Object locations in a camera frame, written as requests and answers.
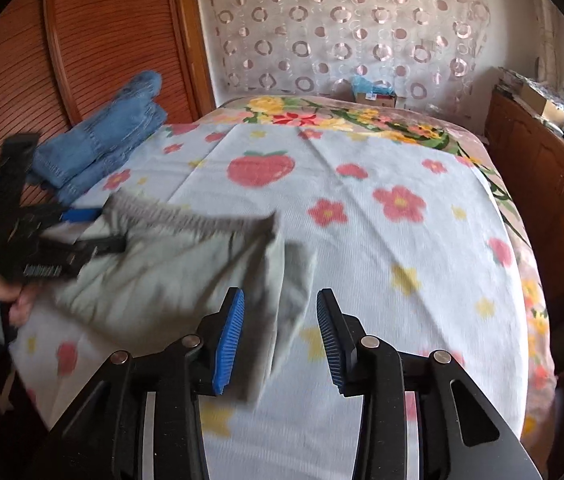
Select long wooden cabinet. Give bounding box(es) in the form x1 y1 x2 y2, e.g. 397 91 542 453
485 89 564 316

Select blue denim jeans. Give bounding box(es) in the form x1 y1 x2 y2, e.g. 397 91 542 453
27 70 167 205

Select wooden wardrobe sliding door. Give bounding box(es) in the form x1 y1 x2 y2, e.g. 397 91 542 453
0 0 215 145

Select pink floral bedspread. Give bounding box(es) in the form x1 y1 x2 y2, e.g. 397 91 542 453
207 96 556 472

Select cardboard box with blue bag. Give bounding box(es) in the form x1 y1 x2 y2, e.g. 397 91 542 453
352 75 397 107

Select grey-green pants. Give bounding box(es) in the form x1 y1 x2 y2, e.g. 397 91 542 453
36 188 318 403

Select circle pattern sheer curtain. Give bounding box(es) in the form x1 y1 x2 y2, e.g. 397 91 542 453
198 0 490 115

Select white strawberry flower blanket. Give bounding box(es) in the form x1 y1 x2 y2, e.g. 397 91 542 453
12 124 528 479

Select cardboard box on cabinet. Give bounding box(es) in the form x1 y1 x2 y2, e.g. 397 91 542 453
520 82 564 128

